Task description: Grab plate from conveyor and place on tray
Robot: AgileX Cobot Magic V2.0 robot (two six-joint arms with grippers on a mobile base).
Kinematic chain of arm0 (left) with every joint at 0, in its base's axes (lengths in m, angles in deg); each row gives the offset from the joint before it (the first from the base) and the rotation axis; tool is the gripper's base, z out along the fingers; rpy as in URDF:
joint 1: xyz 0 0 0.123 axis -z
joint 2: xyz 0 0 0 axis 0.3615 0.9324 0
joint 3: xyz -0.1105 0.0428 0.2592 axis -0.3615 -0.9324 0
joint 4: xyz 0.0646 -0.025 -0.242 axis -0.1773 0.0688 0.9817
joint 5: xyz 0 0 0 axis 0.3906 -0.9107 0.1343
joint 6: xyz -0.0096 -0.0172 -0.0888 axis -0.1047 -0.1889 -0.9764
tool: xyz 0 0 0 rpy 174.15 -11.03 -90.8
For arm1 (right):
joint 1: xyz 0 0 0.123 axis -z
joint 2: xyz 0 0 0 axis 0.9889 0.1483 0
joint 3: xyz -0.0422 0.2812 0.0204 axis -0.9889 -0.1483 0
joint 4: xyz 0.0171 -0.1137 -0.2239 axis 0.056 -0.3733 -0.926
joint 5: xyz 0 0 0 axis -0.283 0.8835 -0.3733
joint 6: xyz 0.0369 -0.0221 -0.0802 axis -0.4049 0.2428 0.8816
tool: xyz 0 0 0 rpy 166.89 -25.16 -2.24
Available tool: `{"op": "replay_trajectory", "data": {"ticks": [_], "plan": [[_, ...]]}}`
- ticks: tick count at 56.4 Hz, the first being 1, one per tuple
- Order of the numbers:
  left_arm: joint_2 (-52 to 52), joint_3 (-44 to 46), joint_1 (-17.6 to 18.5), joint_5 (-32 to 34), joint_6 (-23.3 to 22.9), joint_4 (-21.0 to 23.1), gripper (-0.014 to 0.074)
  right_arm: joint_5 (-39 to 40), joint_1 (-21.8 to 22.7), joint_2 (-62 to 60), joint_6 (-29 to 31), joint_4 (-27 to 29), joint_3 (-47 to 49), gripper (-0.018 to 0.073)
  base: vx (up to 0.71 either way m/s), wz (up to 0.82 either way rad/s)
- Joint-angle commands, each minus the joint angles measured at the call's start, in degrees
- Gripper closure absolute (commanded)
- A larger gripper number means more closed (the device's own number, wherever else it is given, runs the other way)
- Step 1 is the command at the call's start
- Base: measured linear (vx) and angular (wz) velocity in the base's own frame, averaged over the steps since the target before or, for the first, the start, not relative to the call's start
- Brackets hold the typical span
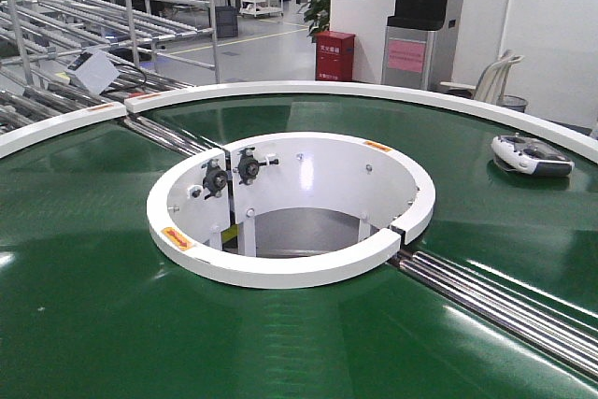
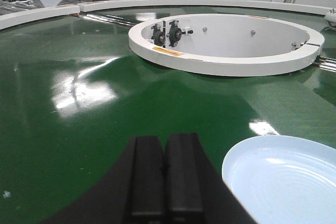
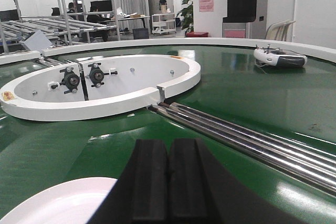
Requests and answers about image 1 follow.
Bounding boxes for green circular conveyor belt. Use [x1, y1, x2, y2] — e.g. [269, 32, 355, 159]
[1, 94, 597, 398]

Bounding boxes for steel transfer rollers left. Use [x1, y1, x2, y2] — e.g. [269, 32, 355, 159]
[119, 114, 209, 157]

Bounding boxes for steel transfer rollers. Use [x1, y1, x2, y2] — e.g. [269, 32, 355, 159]
[388, 250, 597, 380]
[119, 114, 209, 157]

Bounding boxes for red fire extinguisher cabinet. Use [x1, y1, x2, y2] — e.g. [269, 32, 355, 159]
[316, 31, 355, 81]

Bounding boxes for black plastic crate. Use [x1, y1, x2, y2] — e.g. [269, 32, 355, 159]
[215, 6, 238, 39]

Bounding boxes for white plastic chair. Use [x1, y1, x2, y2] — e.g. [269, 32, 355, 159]
[439, 50, 524, 105]

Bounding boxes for white grey remote controller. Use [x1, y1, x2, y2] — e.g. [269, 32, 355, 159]
[491, 134, 575, 177]

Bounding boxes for black grey water dispenser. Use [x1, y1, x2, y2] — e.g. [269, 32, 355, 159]
[382, 0, 448, 90]

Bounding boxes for grey control box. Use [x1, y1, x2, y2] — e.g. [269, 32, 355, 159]
[65, 50, 120, 94]

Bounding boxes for steel transfer rollers right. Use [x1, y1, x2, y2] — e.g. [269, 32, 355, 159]
[388, 250, 597, 380]

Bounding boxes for white inner conveyor ring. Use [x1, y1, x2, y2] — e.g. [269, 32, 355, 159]
[146, 131, 437, 290]

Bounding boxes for white outer conveyor rail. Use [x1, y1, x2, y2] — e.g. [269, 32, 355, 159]
[1, 80, 597, 163]

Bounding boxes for steel roller rack frame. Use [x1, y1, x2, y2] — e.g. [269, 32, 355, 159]
[0, 0, 221, 132]

